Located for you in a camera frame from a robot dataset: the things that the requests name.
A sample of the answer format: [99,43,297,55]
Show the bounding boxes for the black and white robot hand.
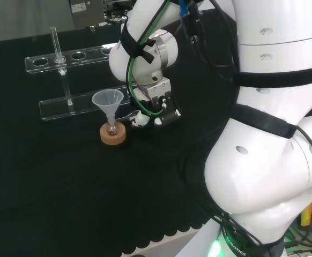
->
[129,78,182,129]

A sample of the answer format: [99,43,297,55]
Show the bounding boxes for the translucent plastic funnel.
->
[91,89,124,127]

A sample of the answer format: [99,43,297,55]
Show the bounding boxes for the clear acrylic funnel stand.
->
[24,25,137,122]

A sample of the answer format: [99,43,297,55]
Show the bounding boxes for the small round-bottom glass flask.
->
[105,122,118,136]

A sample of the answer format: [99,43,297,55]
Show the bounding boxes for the black cloth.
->
[0,7,242,257]

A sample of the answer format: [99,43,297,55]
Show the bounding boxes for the grey metal box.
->
[69,0,105,28]

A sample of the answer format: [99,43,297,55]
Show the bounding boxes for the green cable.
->
[127,0,173,117]

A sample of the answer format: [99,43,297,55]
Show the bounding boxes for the cork ring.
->
[99,122,127,147]

